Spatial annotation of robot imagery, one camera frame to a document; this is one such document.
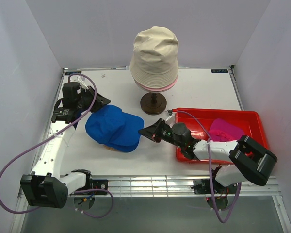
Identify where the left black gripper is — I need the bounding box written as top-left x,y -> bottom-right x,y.
77,85 -> 111,113

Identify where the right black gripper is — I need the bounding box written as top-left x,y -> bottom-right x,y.
138,118 -> 183,149

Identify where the blue baseball cap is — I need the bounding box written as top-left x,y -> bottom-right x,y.
106,140 -> 139,153
85,105 -> 144,146

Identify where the pink bucket hat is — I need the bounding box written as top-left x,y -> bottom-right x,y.
135,79 -> 178,92

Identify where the beige bucket hat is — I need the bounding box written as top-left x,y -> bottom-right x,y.
129,26 -> 179,91

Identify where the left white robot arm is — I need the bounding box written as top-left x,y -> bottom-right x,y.
20,82 -> 111,208

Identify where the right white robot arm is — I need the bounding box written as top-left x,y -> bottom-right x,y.
138,118 -> 278,193

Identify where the cream mannequin head stand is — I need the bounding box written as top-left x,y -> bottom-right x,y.
140,92 -> 167,115

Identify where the light wooden hat stand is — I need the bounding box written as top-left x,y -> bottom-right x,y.
104,145 -> 117,151

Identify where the magenta baseball cap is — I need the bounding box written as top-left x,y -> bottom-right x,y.
208,119 -> 244,142

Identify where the red plastic tray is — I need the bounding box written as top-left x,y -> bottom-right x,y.
175,108 -> 269,164

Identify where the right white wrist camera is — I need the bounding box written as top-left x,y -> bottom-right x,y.
165,109 -> 175,126

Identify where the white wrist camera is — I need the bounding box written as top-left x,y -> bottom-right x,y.
68,73 -> 88,90
165,109 -> 175,126

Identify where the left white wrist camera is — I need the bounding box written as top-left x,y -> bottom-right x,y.
68,73 -> 88,90

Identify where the aluminium front rail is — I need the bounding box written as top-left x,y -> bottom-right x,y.
18,175 -> 281,198

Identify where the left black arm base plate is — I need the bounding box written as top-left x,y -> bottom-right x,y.
89,179 -> 109,195

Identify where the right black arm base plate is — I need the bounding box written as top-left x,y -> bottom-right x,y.
191,179 -> 237,194

